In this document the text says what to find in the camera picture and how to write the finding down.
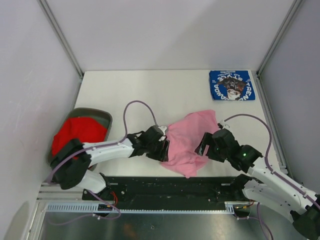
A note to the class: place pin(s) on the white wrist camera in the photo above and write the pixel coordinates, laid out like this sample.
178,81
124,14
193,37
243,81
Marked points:
224,125
163,129

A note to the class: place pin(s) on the folded blue printed t shirt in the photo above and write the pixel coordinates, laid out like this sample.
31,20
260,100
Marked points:
231,85

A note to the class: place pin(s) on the pink t shirt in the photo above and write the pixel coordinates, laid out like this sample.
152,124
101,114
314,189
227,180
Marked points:
184,137

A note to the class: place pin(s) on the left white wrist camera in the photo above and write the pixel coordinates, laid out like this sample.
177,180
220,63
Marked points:
163,129

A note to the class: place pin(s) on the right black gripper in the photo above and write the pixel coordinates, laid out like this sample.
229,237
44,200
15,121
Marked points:
208,140

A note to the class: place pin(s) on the grey plastic tray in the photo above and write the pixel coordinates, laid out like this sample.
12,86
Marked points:
102,117

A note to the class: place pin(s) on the left aluminium frame post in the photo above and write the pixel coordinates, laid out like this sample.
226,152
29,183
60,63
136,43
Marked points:
45,7

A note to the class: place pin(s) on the right aluminium frame post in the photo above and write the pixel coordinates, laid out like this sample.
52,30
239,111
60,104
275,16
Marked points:
284,27

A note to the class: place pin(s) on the aluminium frame post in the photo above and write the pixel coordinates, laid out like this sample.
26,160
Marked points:
284,27
45,7

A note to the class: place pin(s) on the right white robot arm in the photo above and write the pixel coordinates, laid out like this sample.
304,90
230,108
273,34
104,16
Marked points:
265,185

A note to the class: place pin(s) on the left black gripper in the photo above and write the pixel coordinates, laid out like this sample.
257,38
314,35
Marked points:
161,155

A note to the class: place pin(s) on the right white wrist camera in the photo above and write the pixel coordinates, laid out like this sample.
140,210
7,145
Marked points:
224,125

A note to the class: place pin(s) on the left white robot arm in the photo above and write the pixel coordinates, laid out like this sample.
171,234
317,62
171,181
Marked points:
71,165

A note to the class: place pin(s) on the red t shirt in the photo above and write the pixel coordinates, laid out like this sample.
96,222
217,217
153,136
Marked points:
85,129

